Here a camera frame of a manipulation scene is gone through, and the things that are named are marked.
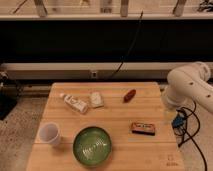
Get blue box on floor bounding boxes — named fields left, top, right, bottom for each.
left=172, top=115, right=184, bottom=128

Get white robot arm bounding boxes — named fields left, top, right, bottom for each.
left=162, top=62, right=213, bottom=114

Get orange brown small box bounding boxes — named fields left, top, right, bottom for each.
left=131, top=122, right=155, bottom=136

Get black hanging cable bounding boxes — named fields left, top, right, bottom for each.
left=105, top=10, right=145, bottom=80

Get white wall outlet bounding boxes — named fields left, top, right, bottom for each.
left=92, top=71, right=98, bottom=78

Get black floor cables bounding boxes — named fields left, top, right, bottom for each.
left=173, top=101, right=209, bottom=171

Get red pepper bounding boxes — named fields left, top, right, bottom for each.
left=123, top=89, right=136, bottom=103

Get dark object at left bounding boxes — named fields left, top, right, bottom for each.
left=0, top=71, right=20, bottom=121

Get green ribbed bowl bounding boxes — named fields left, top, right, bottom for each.
left=72, top=126, right=112, bottom=167

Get white tube bottle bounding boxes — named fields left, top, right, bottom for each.
left=60, top=93, right=88, bottom=114

